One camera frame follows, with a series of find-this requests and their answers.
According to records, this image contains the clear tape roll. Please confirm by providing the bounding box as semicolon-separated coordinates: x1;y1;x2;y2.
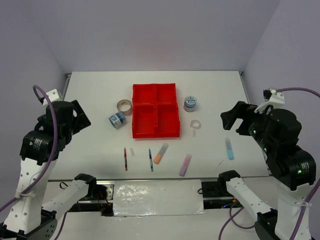
190;119;202;130

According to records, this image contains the blue white tape roll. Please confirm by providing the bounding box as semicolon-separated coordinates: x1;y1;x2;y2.
108;111;127;130

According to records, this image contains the silver foil sheet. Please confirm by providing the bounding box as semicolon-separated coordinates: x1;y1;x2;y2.
113;179;205;217

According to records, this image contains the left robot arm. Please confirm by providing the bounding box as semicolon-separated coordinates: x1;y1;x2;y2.
0;100;98;240

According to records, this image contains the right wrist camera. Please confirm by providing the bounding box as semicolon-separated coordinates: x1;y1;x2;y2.
254;88;285;114

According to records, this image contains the purple highlighter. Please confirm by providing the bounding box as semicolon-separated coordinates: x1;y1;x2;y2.
179;154;192;177

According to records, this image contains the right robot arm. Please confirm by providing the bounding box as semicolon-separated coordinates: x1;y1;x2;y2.
217;101;320;240

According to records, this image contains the blue pen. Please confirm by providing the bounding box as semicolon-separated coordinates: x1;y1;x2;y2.
148;148;154;172

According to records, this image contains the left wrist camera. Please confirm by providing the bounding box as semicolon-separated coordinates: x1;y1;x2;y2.
42;88;63;107

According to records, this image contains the red pen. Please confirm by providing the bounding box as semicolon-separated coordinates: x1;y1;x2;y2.
123;147;128;171

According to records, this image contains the blue highlighter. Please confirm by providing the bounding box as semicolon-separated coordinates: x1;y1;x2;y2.
225;138;234;160

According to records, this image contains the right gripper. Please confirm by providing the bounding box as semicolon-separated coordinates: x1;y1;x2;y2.
219;98;274;151

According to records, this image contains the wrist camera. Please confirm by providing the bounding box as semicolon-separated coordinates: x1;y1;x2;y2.
42;88;63;107
254;88;285;114

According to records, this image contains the orange highlighter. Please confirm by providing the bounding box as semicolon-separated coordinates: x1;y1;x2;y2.
153;143;169;165

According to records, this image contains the red four-compartment tray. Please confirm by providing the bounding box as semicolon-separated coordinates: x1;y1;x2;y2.
131;83;181;139

